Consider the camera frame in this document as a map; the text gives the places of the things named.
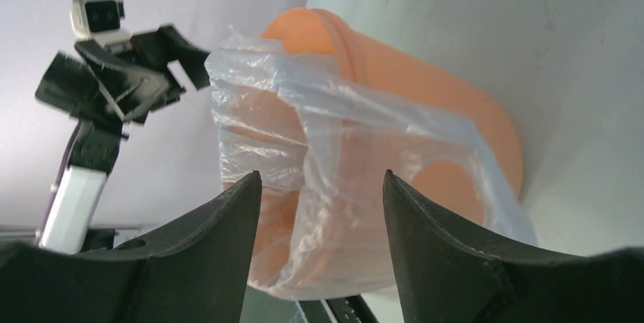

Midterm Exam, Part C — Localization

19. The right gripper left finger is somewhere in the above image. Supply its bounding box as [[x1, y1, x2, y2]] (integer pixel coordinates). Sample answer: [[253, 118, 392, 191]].
[[1, 171, 262, 322]]

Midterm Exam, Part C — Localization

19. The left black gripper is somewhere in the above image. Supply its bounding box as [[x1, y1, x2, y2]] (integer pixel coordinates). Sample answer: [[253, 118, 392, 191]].
[[35, 24, 210, 125]]

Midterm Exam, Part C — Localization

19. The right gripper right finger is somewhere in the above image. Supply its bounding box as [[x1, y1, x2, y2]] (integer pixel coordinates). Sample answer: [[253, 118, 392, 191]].
[[383, 171, 643, 322]]

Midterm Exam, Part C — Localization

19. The orange plastic trash bin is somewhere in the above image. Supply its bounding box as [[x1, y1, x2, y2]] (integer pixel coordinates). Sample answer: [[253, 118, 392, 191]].
[[221, 7, 524, 297]]

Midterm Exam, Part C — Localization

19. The light blue plastic trash bag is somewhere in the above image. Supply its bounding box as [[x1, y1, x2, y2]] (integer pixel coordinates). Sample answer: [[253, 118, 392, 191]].
[[204, 26, 539, 302]]

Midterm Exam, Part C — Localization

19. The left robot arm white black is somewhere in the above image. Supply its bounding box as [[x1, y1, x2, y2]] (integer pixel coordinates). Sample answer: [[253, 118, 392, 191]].
[[35, 25, 210, 254]]

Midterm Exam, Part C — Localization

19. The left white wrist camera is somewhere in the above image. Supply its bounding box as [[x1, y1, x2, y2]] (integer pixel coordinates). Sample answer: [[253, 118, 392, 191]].
[[70, 0, 133, 54]]

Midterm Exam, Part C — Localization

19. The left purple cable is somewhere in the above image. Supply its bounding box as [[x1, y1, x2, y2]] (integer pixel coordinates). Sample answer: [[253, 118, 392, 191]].
[[45, 122, 84, 221]]

